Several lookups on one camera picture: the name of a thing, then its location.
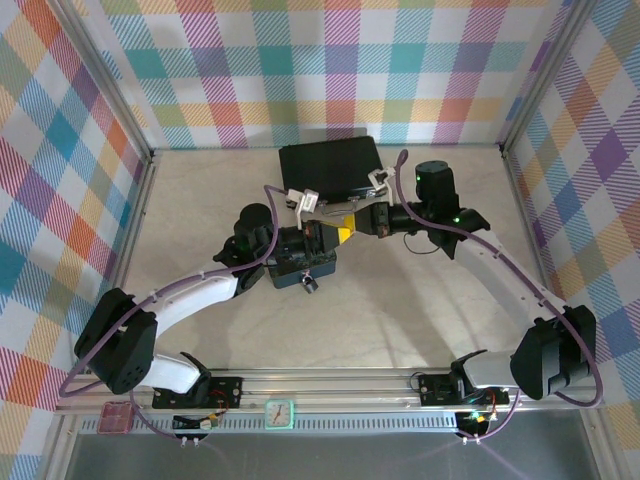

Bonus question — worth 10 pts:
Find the dark blue lockable box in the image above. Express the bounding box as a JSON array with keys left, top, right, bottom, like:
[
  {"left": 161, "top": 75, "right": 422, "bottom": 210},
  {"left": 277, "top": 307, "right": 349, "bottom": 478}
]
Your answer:
[{"left": 265, "top": 249, "right": 340, "bottom": 291}]

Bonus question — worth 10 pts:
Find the black hard case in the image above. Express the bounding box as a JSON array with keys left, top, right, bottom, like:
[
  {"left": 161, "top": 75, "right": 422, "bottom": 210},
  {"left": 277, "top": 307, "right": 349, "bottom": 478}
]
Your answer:
[{"left": 277, "top": 134, "right": 387, "bottom": 205}]

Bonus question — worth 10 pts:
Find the mint green square clock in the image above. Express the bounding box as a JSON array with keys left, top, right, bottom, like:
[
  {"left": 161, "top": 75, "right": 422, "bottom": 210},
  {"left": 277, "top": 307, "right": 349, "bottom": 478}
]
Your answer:
[{"left": 264, "top": 397, "right": 297, "bottom": 431}]

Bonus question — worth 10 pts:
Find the pink transparent small box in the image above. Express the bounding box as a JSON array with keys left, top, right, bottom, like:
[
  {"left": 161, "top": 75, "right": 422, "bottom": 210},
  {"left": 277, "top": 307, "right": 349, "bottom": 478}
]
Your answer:
[{"left": 96, "top": 401, "right": 134, "bottom": 435}]

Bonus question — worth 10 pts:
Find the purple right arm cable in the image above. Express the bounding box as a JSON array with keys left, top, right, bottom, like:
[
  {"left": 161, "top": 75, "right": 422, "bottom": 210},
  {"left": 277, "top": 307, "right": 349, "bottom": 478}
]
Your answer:
[{"left": 392, "top": 148, "right": 605, "bottom": 443}]

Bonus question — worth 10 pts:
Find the aluminium mounting rail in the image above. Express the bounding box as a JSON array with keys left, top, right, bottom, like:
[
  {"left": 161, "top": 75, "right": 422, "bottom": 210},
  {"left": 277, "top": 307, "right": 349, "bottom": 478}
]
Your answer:
[{"left": 53, "top": 366, "right": 607, "bottom": 415}]

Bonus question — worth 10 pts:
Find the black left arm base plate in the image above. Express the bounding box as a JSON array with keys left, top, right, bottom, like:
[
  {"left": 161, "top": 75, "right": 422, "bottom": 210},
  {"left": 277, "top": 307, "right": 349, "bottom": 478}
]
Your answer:
[{"left": 151, "top": 374, "right": 245, "bottom": 411}]

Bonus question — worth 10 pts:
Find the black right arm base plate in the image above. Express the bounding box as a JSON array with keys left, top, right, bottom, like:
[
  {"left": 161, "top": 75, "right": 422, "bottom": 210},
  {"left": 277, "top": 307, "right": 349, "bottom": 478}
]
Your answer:
[{"left": 417, "top": 372, "right": 511, "bottom": 408}]

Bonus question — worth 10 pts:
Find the perforated metal cable tray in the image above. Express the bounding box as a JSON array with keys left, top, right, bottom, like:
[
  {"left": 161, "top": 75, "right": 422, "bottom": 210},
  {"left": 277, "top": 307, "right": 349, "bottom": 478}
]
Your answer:
[{"left": 74, "top": 413, "right": 501, "bottom": 435}]

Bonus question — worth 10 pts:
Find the small wired connector board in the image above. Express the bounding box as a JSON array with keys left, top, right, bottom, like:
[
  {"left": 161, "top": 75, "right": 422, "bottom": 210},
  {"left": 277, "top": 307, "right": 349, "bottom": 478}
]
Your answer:
[
  {"left": 456, "top": 407, "right": 497, "bottom": 445},
  {"left": 171, "top": 410, "right": 222, "bottom": 447}
]

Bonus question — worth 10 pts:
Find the aluminium frame post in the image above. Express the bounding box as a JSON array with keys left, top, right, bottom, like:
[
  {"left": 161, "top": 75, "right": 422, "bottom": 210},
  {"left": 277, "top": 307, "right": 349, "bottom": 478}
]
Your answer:
[
  {"left": 498, "top": 0, "right": 587, "bottom": 151},
  {"left": 58, "top": 0, "right": 157, "bottom": 162}
]

